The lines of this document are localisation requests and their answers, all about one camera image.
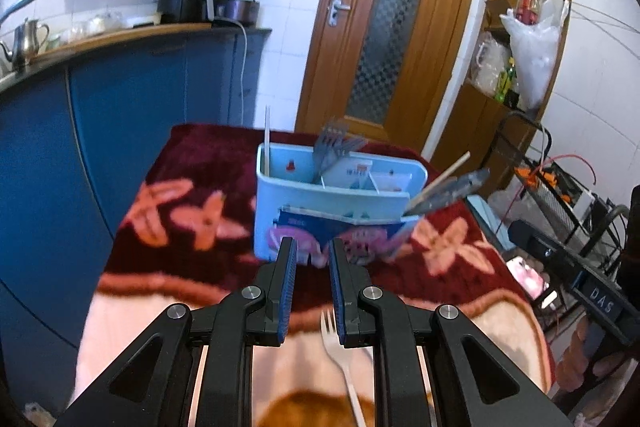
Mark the blue kitchen counter cabinet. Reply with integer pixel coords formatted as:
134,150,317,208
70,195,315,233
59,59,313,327
0,24,273,348

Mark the wooden chopstick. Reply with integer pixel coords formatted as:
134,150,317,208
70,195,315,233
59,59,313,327
409,151,472,208

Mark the white plastic bag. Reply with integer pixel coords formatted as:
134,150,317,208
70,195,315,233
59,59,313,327
500,0,571,111

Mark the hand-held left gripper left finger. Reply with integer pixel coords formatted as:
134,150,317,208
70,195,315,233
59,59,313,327
52,236,299,427

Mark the red cable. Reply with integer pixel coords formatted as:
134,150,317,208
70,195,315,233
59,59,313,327
529,153,599,188

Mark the white utensil holder box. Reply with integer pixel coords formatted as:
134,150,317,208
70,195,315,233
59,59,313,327
255,141,429,266

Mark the maroon and pink floral blanket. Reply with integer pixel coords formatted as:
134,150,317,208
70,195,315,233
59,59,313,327
75,122,557,427

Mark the white plastic jug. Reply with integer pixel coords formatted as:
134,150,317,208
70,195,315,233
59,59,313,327
469,41,507,94

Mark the wooden corner shelf cabinet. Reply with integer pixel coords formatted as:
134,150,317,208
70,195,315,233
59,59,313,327
425,0,574,188

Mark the wooden door with glass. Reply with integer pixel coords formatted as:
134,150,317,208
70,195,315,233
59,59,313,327
295,0,484,152

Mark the white power cable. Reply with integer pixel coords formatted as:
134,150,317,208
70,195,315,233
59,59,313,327
234,22,252,128

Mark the pink printed packet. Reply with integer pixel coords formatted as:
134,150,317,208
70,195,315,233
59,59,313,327
506,256,544,301

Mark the black wire rack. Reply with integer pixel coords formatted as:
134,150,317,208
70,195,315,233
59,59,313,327
492,111,632,260

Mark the green bottle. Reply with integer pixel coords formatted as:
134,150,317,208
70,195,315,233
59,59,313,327
494,58,521,106

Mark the silver door handle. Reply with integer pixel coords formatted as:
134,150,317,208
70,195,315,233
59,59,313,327
327,0,352,28

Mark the steel table knife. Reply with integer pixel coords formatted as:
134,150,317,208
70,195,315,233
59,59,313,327
425,168,491,205
404,182,483,216

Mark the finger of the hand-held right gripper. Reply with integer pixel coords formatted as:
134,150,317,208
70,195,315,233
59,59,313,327
507,219,556,268

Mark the white chopstick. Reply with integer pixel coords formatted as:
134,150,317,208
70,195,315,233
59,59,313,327
264,106,272,178

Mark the steel kettle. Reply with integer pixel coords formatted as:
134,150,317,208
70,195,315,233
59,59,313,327
0,19,51,74

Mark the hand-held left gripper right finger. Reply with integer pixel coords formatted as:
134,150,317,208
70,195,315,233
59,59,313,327
328,237,573,427

